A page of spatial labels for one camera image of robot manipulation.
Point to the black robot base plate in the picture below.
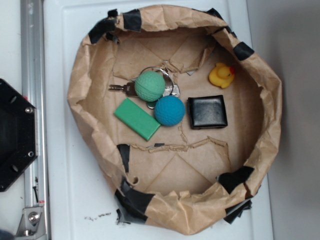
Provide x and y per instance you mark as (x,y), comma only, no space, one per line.
(17,135)

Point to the green rectangular block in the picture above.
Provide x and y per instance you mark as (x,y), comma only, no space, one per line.
(137,119)

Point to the aluminium extrusion rail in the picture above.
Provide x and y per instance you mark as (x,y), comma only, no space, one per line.
(36,183)

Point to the brown paper bag basket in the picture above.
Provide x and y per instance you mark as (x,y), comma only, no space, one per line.
(182,179)

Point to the white plastic tray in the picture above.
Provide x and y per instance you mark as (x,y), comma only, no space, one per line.
(82,206)

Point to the black leather wallet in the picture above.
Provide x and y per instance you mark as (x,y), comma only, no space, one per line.
(207,112)

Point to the blue foam golf ball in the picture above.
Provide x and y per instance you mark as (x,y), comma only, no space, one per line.
(169,111)

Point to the green foam golf ball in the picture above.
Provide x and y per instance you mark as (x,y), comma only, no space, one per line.
(149,86)

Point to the metal corner bracket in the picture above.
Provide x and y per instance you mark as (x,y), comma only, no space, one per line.
(31,225)

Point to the yellow rubber duck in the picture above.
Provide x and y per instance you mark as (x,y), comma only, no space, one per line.
(221,75)

